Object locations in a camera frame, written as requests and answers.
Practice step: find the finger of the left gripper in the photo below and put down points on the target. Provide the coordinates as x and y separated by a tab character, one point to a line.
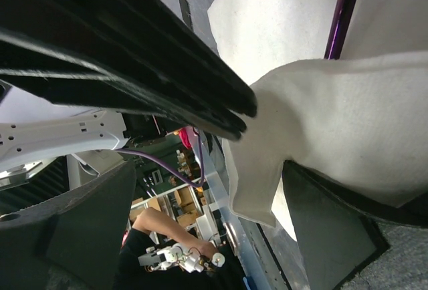
64	80
137	40

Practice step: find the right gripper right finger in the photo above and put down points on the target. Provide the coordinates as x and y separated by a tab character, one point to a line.
337	230

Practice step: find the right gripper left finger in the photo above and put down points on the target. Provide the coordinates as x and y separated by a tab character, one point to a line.
70	241

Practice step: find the white paper napkin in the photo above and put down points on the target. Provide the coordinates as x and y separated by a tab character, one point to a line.
360	120

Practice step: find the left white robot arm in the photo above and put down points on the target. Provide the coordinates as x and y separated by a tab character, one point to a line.
100	129

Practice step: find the small black square marker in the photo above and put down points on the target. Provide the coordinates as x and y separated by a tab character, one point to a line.
186	13

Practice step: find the person in black shirt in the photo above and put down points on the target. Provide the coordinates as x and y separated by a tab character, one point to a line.
153	228

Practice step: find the white device on bench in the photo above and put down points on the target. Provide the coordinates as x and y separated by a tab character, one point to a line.
176	255

